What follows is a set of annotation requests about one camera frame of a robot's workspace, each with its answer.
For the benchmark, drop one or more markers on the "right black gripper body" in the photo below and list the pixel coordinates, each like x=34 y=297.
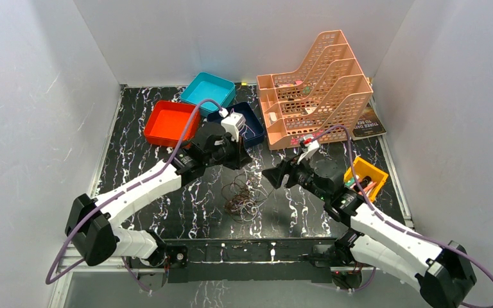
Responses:
x=300 y=174

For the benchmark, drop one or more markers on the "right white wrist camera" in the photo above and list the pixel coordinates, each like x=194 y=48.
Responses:
x=309 y=146

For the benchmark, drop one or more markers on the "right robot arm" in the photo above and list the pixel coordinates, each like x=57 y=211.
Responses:
x=441 y=275

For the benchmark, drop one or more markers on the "peach plastic file organizer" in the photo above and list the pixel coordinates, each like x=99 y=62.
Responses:
x=329 y=87

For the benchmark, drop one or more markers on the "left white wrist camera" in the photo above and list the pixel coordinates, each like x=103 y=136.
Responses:
x=233 y=124

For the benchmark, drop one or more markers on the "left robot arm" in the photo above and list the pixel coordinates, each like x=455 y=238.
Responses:
x=94 y=224

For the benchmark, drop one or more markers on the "teal square tray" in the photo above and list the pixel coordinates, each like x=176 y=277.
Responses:
x=209 y=86

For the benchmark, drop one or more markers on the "dark book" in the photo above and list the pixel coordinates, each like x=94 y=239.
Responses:
x=368 y=125

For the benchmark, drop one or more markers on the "red square tray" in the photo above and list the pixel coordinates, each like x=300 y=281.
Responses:
x=167 y=122

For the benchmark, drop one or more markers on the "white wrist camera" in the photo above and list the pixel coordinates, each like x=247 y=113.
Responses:
x=233 y=124
x=309 y=146

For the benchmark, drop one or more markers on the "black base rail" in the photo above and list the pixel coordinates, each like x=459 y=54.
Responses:
x=258 y=260

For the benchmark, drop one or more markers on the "navy square tray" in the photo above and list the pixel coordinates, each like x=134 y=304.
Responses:
x=252 y=132

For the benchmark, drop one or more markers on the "yellow bin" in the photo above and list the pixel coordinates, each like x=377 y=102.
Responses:
x=371 y=178

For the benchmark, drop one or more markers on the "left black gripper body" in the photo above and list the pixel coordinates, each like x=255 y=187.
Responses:
x=233 y=152

